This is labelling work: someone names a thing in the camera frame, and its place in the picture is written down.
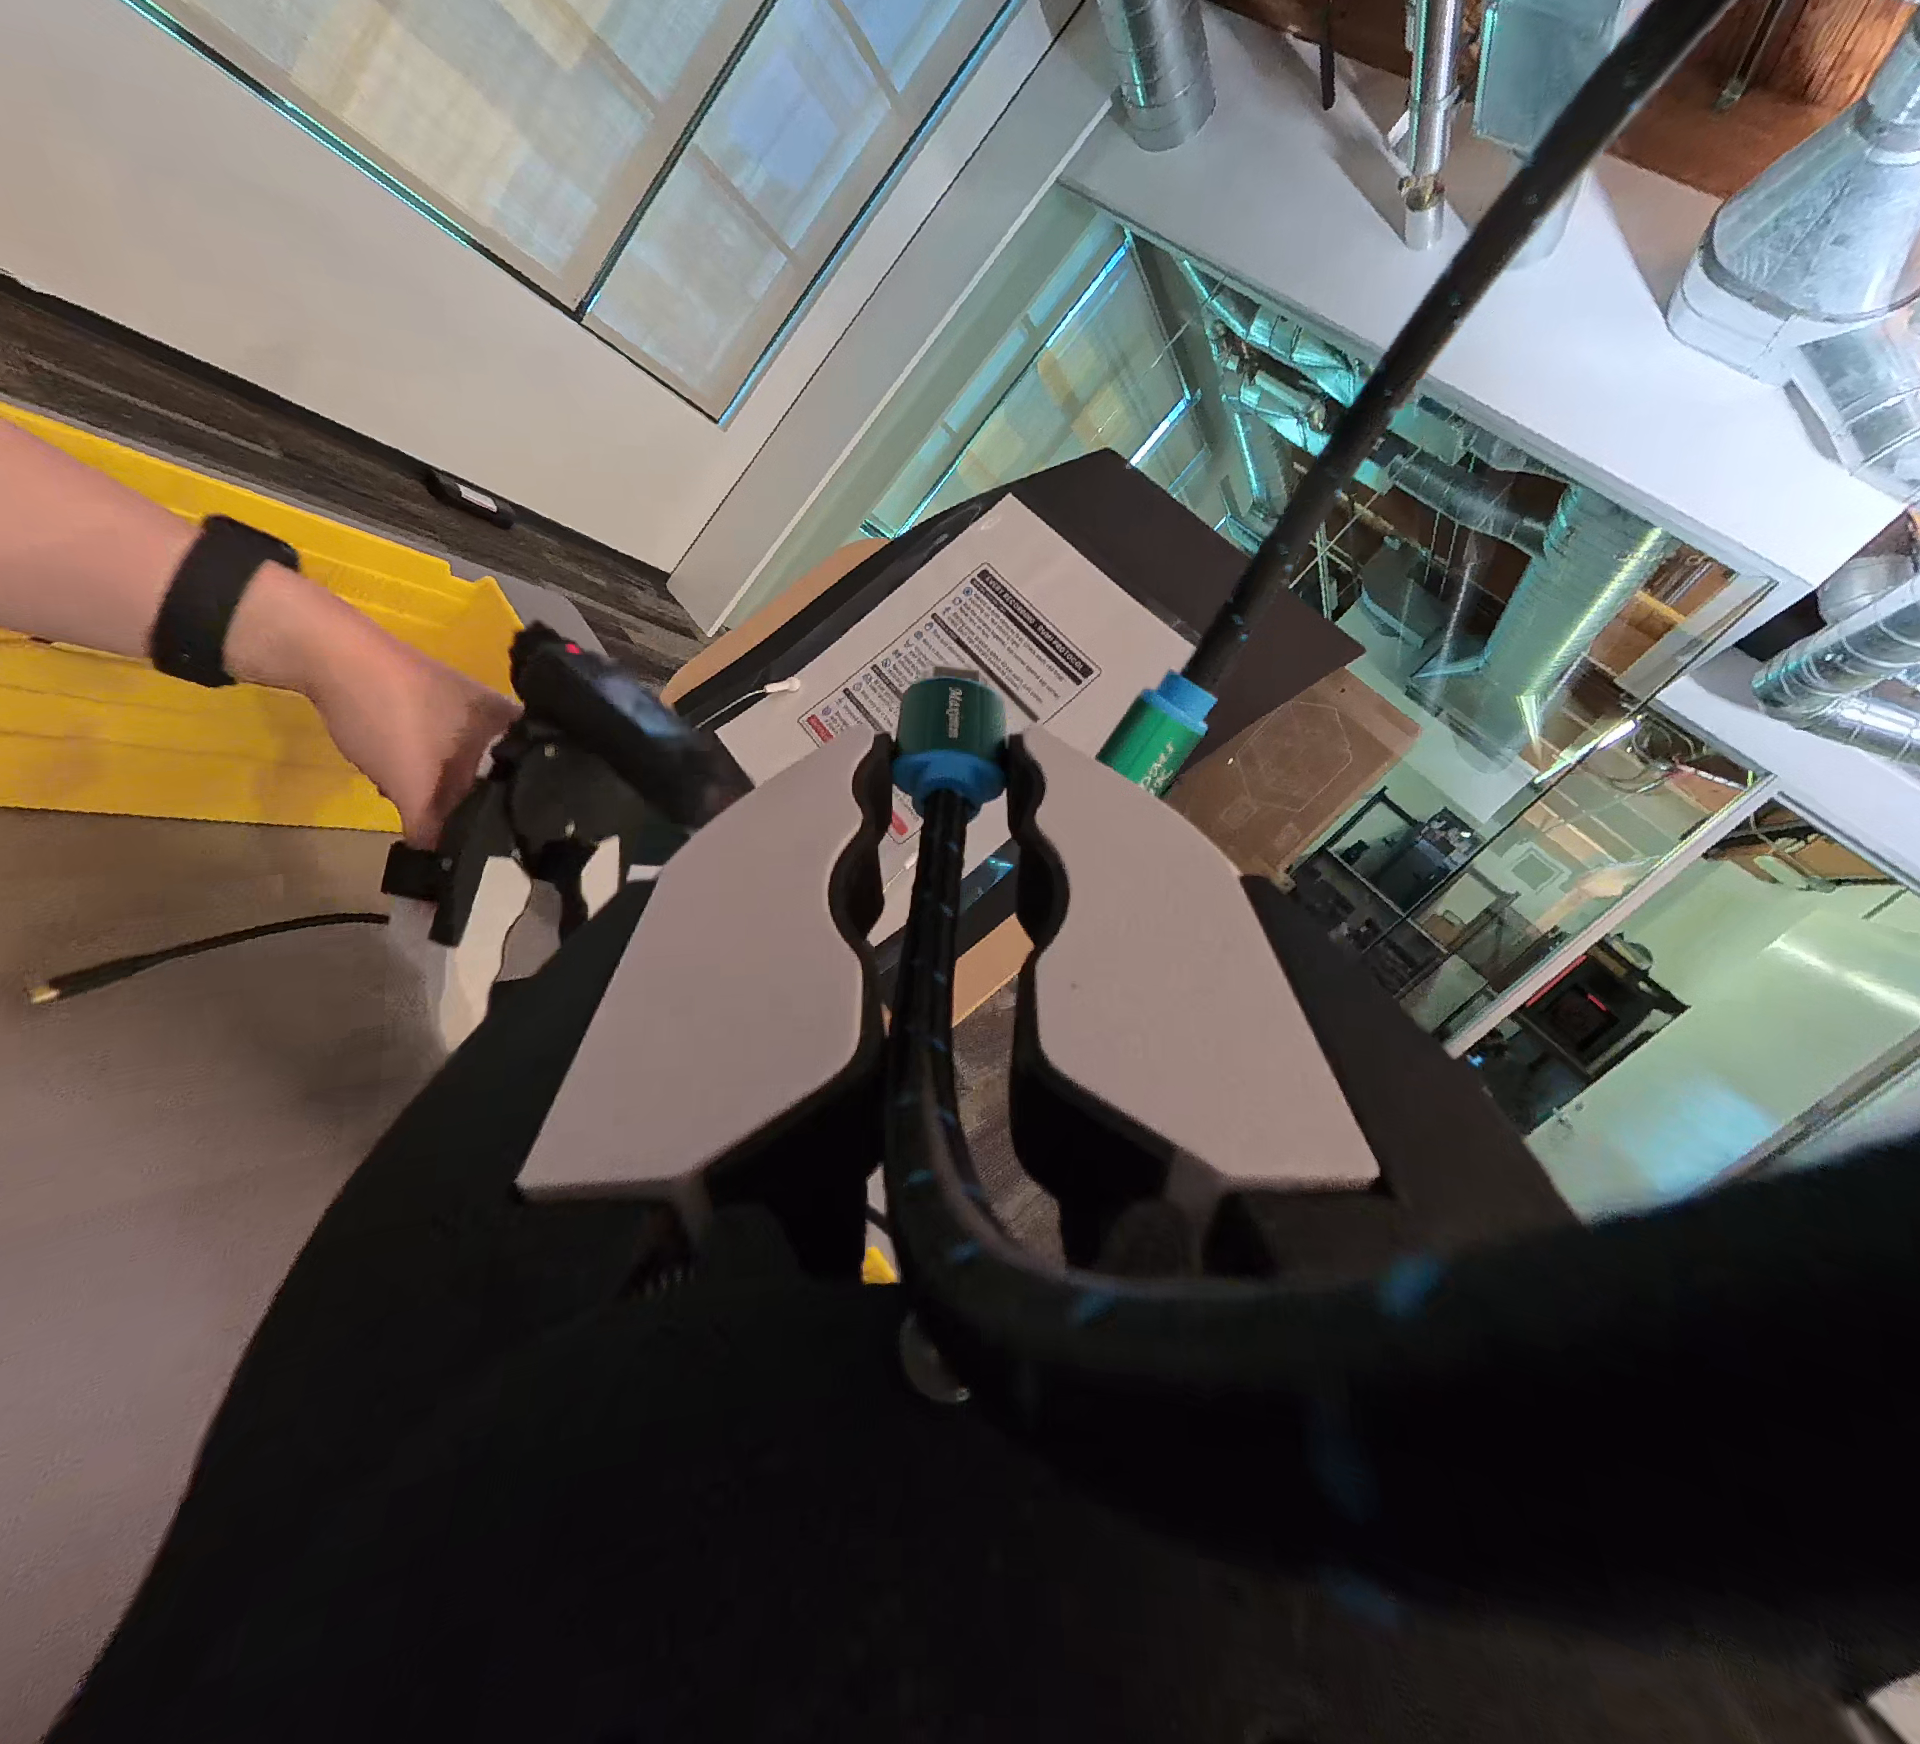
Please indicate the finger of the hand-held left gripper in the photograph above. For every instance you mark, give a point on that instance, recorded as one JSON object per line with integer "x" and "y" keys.
{"x": 510, "y": 966}

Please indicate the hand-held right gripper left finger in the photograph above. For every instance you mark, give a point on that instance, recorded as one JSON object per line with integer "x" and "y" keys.
{"x": 706, "y": 1024}

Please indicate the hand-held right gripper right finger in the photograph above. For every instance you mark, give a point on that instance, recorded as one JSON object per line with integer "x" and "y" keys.
{"x": 1185, "y": 1024}

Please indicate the dark grey USB hub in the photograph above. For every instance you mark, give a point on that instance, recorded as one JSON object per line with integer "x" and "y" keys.
{"x": 209, "y": 949}

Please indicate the person's left forearm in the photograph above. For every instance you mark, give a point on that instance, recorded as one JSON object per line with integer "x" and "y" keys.
{"x": 74, "y": 545}

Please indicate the person's left hand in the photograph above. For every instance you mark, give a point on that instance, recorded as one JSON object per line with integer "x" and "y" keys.
{"x": 406, "y": 740}

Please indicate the small black floor box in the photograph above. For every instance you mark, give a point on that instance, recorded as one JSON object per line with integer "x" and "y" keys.
{"x": 471, "y": 498}

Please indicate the brown cardboard panel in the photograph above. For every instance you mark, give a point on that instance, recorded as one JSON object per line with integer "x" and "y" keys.
{"x": 1306, "y": 769}

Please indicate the black wristband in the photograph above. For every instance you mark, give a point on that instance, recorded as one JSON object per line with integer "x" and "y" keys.
{"x": 217, "y": 597}

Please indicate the taped instruction sheet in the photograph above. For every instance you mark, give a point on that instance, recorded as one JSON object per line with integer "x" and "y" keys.
{"x": 1035, "y": 633}

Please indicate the instruction sheet on stand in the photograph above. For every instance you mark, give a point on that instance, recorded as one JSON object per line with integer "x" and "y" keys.
{"x": 1140, "y": 529}

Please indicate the silver ceiling ductwork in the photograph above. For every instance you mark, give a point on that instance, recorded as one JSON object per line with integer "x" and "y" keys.
{"x": 1561, "y": 603}

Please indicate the tall window with blinds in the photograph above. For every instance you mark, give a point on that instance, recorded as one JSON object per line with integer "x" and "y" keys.
{"x": 1082, "y": 395}

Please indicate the large window with blinds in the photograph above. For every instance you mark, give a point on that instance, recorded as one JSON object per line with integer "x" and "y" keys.
{"x": 524, "y": 48}

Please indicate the silver insulated pipe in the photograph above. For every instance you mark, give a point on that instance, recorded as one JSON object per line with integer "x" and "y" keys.
{"x": 1433, "y": 48}

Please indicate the silver flared duct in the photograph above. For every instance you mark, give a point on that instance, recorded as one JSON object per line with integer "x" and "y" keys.
{"x": 1816, "y": 243}

